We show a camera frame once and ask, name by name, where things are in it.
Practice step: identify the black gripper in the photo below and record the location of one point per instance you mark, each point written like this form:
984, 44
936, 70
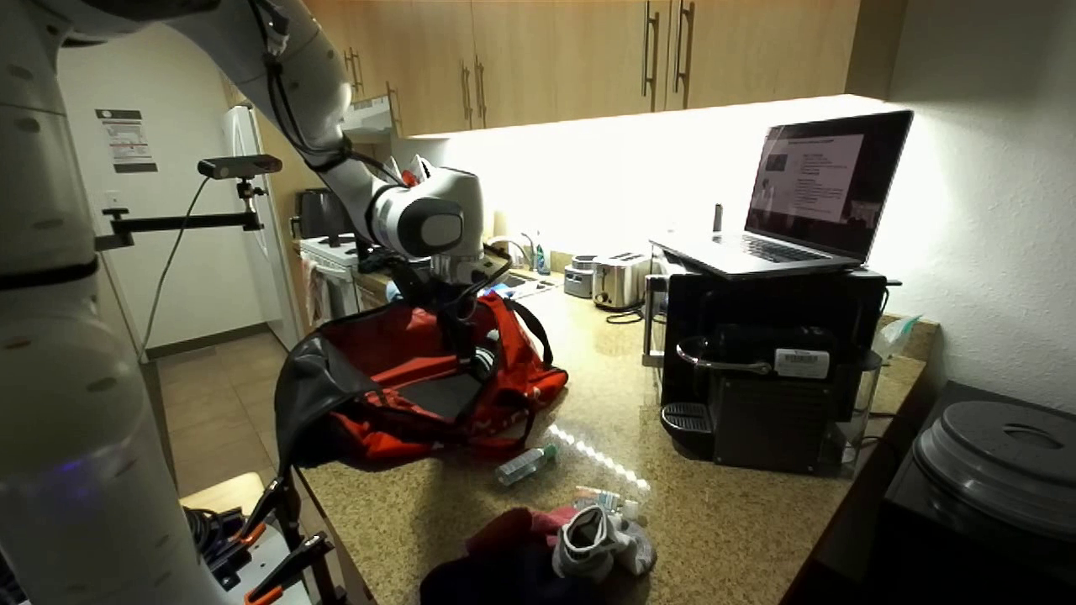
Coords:
456, 307

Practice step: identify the green labelled clear bottle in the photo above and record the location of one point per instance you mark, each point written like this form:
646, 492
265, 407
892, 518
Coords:
525, 466

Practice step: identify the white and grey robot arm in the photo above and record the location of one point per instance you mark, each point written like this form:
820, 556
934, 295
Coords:
117, 100

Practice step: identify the grey round appliance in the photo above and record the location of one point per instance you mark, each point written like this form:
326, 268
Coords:
580, 276

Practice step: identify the red and black backpack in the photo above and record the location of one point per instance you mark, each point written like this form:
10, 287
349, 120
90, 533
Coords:
382, 387

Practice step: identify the silver toaster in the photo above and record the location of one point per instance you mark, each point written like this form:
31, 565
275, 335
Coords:
620, 282

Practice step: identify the wooden upper cabinets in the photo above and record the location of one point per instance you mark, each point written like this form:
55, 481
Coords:
458, 65

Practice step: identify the pink cloth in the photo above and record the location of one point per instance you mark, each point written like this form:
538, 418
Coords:
517, 549

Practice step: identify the white printed cloth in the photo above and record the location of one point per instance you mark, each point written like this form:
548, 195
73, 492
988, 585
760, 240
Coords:
602, 536

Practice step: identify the black cloth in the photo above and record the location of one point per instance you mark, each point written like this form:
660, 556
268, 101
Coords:
467, 582

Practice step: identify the open laptop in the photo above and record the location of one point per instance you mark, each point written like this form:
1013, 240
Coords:
814, 208

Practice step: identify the camera on stand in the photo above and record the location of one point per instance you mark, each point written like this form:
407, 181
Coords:
232, 165

